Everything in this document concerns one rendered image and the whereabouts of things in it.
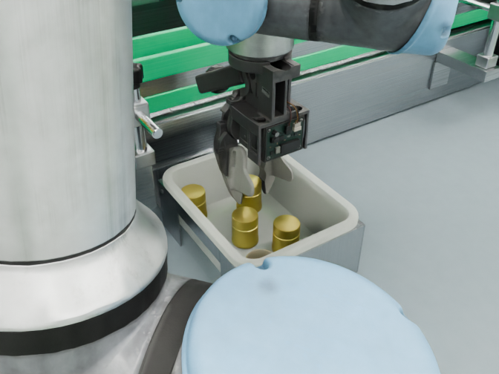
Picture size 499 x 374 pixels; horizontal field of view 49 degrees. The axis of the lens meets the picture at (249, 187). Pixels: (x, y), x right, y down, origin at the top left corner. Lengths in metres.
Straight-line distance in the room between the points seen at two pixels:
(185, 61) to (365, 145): 0.37
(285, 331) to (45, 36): 0.15
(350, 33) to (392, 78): 0.57
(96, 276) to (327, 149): 0.74
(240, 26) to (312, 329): 0.27
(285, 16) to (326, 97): 0.48
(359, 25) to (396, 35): 0.03
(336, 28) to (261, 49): 0.14
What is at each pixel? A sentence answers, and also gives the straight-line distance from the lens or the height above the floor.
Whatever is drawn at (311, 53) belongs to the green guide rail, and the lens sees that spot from 0.90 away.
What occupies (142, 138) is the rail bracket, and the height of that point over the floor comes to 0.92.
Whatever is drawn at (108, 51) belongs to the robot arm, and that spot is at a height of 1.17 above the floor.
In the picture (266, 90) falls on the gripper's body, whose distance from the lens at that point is 0.60.
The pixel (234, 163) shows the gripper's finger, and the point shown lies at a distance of 0.69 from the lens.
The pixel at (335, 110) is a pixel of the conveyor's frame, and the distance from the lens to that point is 0.96.
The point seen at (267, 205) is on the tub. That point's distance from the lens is 0.78.
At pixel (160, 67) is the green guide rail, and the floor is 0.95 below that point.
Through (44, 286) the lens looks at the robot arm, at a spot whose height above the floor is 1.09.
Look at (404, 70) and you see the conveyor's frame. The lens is 1.05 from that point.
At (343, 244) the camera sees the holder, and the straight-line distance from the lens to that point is 0.67.
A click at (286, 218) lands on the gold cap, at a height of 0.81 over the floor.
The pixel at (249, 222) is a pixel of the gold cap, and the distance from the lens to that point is 0.69.
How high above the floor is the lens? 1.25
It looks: 36 degrees down
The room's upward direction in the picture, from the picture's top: straight up
